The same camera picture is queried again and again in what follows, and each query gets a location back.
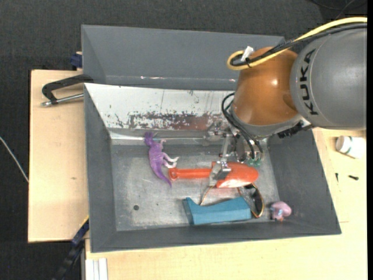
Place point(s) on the pink toy animal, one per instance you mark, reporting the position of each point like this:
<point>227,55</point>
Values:
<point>281,209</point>

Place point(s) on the white plastic bottle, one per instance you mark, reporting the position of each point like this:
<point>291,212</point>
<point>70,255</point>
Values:
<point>351,147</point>

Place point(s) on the purple toy dinosaur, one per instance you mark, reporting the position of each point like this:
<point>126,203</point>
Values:
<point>156,157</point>

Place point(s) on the grey metal bin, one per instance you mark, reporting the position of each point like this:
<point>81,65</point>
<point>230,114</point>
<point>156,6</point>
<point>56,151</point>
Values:
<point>151,206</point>

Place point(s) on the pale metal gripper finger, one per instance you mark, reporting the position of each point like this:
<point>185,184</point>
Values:
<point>213,182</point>
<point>224,172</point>

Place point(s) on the blue sponge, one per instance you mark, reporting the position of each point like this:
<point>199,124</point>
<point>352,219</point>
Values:
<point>217,214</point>

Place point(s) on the small black screw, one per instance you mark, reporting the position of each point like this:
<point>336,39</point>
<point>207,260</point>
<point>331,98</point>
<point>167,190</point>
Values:
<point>354,177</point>

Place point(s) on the brown-framed sunglasses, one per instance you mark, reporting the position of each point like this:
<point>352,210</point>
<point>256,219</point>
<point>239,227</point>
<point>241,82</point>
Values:
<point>258,203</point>

